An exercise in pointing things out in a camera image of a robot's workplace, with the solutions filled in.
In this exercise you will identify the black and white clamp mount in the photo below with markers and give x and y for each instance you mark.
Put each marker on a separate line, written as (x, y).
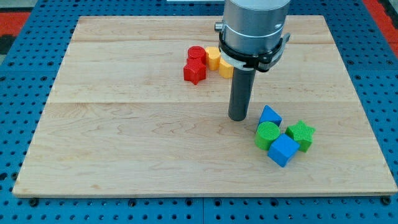
(260, 62)

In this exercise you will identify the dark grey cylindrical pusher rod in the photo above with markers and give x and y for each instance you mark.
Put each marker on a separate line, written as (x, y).
(241, 87)

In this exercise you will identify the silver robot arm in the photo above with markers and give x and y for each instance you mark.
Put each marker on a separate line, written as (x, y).
(251, 40)

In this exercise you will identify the light wooden board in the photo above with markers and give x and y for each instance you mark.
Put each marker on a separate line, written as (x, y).
(121, 122)

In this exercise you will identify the yellow hexagon block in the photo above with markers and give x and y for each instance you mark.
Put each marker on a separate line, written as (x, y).
(225, 69)

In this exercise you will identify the yellow rounded block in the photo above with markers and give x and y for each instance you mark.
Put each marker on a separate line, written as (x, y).
(212, 58)

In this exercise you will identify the blue triangle block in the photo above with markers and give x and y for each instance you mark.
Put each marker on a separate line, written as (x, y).
(269, 115)

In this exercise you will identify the red star block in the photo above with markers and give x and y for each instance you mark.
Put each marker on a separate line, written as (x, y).
(194, 71)

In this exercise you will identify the red cylinder block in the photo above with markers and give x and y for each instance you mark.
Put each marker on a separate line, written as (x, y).
(197, 52)

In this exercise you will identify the green cylinder block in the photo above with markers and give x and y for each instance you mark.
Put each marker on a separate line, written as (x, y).
(266, 134)

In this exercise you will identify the blue cube block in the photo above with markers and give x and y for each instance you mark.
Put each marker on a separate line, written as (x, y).
(283, 149)

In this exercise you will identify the green star block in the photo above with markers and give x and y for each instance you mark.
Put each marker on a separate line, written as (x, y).
(302, 134)

